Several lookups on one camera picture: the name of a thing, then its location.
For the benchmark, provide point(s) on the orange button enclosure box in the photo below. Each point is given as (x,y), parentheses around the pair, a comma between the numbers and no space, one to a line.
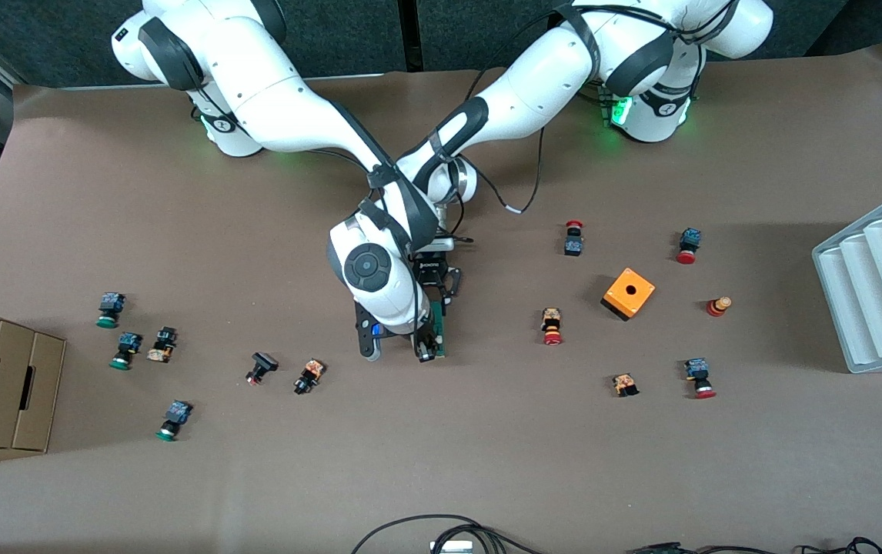
(619,298)

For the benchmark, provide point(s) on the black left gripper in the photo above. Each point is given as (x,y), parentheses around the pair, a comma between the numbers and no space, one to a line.
(433,271)

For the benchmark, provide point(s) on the dark adapter with green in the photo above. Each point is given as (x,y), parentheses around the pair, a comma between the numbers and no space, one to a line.
(660,548)

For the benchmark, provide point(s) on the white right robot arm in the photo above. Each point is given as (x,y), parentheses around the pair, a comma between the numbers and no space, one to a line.
(287,108)

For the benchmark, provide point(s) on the orange black contact block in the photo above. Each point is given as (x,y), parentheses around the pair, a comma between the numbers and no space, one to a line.
(625,384)

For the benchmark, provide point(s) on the black button with red tip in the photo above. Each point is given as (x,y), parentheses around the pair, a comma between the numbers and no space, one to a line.
(262,363)

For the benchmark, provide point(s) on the green push button blue base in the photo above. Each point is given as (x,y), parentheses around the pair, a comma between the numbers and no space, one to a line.
(110,304)
(129,342)
(177,414)

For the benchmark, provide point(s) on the brown cardboard box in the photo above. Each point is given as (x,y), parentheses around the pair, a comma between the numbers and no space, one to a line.
(2,385)

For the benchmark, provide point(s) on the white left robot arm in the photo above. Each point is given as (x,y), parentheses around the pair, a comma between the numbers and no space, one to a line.
(533,85)

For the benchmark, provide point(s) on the brown table cover sheet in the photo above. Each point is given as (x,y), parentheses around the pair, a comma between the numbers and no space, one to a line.
(333,462)

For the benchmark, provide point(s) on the red emergency stop orange base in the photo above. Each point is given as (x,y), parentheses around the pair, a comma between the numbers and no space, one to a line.
(552,323)

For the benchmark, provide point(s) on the black push button orange base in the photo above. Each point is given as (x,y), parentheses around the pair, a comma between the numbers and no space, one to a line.
(162,350)
(310,373)

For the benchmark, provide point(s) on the red mushroom button blue base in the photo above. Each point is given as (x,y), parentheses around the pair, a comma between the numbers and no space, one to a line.
(697,371)
(689,240)
(573,246)

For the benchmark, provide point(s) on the red yellow button head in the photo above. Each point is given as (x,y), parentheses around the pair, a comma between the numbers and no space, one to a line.
(716,308)

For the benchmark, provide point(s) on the grey tray with white ridges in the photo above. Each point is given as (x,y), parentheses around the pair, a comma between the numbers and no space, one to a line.
(872,292)

